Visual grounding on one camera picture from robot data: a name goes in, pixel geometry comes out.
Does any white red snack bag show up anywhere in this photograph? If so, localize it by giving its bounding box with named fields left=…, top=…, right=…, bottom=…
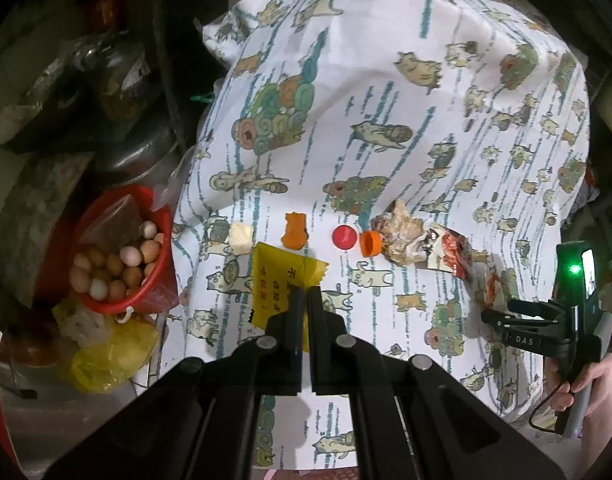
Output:
left=483, top=264, right=508, bottom=311

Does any red clear snack wrapper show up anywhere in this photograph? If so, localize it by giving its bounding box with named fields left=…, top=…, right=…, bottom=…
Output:
left=423, top=222, right=472, bottom=281

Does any yellow snack packet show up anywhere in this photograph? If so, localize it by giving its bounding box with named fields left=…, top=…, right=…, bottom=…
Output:
left=250, top=243, right=328, bottom=330

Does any beige tissue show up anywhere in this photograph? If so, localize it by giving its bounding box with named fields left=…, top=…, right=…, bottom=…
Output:
left=371, top=198, right=428, bottom=266

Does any orange bottle cap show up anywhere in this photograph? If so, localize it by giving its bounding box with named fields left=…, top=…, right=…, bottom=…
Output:
left=359, top=230, right=383, bottom=258

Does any red bottle cap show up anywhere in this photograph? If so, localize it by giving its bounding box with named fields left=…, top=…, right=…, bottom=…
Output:
left=332, top=224, right=358, bottom=250

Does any person's right hand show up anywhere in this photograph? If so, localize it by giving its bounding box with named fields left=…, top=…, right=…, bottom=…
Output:
left=545, top=352, right=612, bottom=422

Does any yellow plastic bag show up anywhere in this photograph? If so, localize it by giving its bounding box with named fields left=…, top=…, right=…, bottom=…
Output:
left=71, top=318, right=161, bottom=393

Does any red bucket of eggs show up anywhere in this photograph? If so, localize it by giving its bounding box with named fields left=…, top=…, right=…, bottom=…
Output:
left=70, top=184, right=178, bottom=318

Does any white food scrap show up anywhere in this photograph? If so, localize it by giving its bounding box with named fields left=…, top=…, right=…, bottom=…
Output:
left=228, top=222, right=253, bottom=256

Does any cartoon print table cloth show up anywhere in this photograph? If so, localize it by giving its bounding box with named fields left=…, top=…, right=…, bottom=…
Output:
left=157, top=0, right=595, bottom=474

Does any steel kettle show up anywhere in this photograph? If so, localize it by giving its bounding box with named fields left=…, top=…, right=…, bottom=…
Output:
left=92, top=41, right=180, bottom=188

